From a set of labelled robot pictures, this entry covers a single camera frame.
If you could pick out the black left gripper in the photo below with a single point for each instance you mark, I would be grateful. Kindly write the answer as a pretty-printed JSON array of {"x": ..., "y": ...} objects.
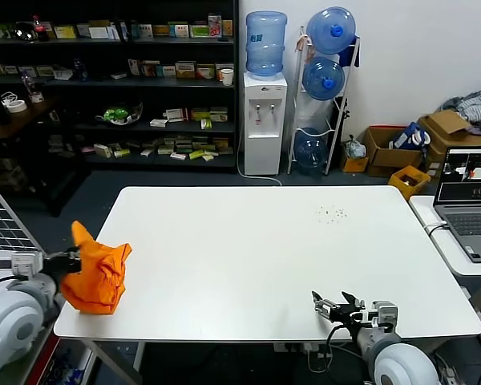
[{"x": 60, "y": 265}]

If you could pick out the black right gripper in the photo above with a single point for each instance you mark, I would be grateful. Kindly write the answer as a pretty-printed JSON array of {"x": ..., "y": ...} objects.
[{"x": 352, "y": 316}]

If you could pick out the orange t-shirt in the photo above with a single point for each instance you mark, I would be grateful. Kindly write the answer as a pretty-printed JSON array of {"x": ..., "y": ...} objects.
[{"x": 96, "y": 276}]

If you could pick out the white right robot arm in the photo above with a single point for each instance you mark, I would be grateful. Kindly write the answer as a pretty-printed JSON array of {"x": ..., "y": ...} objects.
[{"x": 401, "y": 365}]

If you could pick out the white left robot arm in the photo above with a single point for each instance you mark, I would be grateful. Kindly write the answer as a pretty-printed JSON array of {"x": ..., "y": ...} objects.
[{"x": 8, "y": 317}]

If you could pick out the white power strip under table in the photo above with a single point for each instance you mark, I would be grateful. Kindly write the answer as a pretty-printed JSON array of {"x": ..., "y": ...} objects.
[{"x": 288, "y": 348}]

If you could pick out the scattered small debris specks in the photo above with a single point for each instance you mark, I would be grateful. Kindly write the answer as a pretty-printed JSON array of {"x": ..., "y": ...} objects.
[{"x": 332, "y": 213}]

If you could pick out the white beige medicine box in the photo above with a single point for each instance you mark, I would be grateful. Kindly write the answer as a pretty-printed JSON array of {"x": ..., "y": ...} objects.
[{"x": 103, "y": 151}]

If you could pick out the lime green medicine box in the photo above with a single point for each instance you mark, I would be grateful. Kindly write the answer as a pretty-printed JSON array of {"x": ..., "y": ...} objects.
[{"x": 122, "y": 153}]

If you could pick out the red cart with white top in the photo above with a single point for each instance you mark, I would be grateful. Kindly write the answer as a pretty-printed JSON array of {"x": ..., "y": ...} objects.
[{"x": 50, "y": 361}]

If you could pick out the white side table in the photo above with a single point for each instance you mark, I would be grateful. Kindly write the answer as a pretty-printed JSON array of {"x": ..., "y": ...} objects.
[{"x": 445, "y": 256}]

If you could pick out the white floor power strip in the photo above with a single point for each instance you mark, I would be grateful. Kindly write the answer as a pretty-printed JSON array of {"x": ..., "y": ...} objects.
[{"x": 451, "y": 371}]

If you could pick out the yellow plastic crate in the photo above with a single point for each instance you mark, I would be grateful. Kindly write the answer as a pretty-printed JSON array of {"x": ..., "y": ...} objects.
[{"x": 401, "y": 187}]

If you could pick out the small yellow box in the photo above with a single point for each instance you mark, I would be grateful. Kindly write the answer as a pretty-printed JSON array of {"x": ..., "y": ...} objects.
[{"x": 354, "y": 165}]

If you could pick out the white red flat box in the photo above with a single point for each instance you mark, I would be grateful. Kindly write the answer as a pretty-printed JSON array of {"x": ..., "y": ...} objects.
[{"x": 179, "y": 156}]

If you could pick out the brown wooden table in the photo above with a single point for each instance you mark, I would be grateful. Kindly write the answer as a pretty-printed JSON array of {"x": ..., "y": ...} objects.
[{"x": 22, "y": 119}]

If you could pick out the bowl with green packets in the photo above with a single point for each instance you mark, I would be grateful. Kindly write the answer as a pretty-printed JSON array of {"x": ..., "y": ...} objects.
[{"x": 119, "y": 115}]

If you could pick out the grey laptop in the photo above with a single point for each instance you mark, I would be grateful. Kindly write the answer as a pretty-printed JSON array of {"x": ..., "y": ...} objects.
[{"x": 469, "y": 224}]

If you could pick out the flat white medicine box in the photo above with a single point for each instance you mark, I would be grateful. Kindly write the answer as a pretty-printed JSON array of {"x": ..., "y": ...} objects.
[{"x": 158, "y": 123}]

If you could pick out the open brown cardboard box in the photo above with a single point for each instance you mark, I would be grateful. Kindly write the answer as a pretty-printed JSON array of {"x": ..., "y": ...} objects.
[{"x": 385, "y": 157}]

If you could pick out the lime yellow flat box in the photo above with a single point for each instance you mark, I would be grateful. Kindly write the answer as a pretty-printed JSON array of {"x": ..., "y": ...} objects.
[{"x": 196, "y": 155}]

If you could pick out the white tape roll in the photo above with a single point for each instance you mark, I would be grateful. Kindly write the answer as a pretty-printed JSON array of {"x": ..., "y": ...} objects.
[{"x": 16, "y": 106}]

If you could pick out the black flask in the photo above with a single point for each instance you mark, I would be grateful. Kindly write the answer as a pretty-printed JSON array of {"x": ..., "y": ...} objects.
[{"x": 0, "y": 112}]

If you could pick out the crumpled clear plastic bag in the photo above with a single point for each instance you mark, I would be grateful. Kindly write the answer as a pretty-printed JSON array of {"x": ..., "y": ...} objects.
[{"x": 353, "y": 147}]

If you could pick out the clear plastic bottle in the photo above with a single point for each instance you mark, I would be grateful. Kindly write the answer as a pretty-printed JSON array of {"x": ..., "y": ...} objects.
[{"x": 33, "y": 90}]

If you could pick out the white red medicine box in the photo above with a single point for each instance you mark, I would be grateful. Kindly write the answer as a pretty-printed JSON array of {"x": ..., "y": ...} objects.
[{"x": 176, "y": 115}]

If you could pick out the white water dispenser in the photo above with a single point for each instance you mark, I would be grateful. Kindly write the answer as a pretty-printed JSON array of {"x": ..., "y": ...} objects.
[{"x": 264, "y": 144}]

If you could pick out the blue white bag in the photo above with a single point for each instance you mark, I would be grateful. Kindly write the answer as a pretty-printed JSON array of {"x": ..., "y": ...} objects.
[{"x": 405, "y": 139}]

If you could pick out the dark blue bottle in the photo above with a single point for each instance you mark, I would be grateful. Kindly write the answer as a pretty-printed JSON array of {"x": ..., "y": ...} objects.
[{"x": 79, "y": 71}]

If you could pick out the black shelving unit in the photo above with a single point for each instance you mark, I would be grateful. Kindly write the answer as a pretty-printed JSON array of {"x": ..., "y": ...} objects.
[{"x": 144, "y": 85}]

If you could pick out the small green white box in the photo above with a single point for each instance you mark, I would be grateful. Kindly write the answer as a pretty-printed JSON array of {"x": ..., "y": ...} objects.
[{"x": 206, "y": 124}]

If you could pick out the white metal jug rack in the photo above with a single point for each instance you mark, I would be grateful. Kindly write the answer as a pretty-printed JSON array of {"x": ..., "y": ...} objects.
[{"x": 338, "y": 120}]

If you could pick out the yellow green flat box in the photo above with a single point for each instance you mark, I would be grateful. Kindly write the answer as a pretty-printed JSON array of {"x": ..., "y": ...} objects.
[{"x": 200, "y": 114}]

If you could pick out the black tripod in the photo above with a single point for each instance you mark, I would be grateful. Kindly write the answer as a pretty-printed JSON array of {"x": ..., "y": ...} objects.
[{"x": 344, "y": 114}]

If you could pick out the narrow white medicine box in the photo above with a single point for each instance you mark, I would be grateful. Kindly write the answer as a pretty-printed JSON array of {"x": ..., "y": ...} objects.
[{"x": 133, "y": 67}]

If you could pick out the cream green medicine box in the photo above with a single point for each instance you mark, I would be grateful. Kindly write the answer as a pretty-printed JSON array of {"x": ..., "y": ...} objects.
[{"x": 219, "y": 114}]

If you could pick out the small white medicine box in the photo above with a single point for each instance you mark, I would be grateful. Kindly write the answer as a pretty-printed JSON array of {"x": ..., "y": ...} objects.
[{"x": 168, "y": 71}]

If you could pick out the large brown cardboard box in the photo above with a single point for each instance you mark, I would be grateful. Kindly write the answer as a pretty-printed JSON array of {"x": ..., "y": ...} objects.
[{"x": 449, "y": 124}]

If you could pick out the yellow green medicine box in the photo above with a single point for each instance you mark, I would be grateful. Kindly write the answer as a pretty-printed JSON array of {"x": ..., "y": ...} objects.
[{"x": 65, "y": 32}]

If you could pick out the wide white medicine box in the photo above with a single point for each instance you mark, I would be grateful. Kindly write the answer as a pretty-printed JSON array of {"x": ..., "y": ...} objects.
[{"x": 99, "y": 32}]

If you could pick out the shiny metal bowl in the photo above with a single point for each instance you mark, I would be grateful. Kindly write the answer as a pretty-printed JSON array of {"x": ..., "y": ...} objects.
[{"x": 25, "y": 33}]

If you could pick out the cola bottle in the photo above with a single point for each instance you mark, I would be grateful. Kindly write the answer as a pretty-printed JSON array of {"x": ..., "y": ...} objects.
[{"x": 37, "y": 30}]

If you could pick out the white paper cup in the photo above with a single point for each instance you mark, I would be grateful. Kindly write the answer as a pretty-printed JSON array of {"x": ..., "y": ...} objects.
[{"x": 226, "y": 77}]

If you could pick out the yellow white medicine box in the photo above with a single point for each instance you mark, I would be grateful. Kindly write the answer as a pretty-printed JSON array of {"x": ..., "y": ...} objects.
[{"x": 160, "y": 31}]

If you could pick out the pink packet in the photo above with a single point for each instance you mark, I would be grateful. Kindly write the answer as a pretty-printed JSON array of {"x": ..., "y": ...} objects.
[{"x": 214, "y": 27}]

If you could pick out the blue water jug with label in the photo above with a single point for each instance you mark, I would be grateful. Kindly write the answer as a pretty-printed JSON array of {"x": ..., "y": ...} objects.
[{"x": 266, "y": 48}]

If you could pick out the tall yellow medicine box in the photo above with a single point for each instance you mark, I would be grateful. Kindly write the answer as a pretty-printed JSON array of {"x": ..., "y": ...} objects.
[{"x": 227, "y": 28}]

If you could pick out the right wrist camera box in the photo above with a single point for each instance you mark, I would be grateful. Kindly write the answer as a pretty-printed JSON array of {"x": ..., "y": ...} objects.
[{"x": 384, "y": 314}]

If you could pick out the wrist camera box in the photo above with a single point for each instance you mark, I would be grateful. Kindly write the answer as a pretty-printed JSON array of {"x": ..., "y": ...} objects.
[
  {"x": 26, "y": 264},
  {"x": 384, "y": 314}
]

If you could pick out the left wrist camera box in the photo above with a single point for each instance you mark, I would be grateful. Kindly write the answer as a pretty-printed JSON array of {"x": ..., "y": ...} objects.
[{"x": 26, "y": 264}]

